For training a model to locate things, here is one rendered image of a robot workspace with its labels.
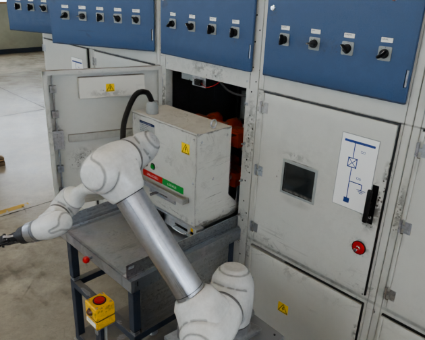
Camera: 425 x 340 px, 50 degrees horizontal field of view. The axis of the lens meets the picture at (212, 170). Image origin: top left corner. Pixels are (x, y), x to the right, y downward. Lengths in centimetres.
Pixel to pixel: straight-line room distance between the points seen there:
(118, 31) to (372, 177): 156
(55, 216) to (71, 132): 73
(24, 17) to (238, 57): 178
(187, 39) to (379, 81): 102
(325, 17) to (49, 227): 133
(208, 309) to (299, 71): 100
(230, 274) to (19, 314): 194
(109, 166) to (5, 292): 224
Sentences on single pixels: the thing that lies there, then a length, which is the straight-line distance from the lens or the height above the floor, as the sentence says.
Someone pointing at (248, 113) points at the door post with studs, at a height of 146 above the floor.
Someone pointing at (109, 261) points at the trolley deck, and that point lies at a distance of 212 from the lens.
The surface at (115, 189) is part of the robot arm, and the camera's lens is 142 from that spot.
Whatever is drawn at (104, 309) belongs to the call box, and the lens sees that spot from 180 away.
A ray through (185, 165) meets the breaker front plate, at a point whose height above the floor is 122.
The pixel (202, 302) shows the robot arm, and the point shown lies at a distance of 147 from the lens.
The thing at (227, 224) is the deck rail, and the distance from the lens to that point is 232.
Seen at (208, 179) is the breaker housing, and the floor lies 116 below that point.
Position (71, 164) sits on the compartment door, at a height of 107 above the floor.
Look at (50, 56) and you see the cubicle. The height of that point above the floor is 146.
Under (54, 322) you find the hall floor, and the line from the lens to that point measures 317.
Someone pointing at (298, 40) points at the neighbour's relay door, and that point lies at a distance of 190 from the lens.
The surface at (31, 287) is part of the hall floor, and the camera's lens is 351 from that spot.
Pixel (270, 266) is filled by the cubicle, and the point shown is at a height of 74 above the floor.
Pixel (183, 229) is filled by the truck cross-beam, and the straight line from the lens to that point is 225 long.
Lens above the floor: 202
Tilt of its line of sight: 23 degrees down
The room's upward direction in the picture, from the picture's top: 2 degrees clockwise
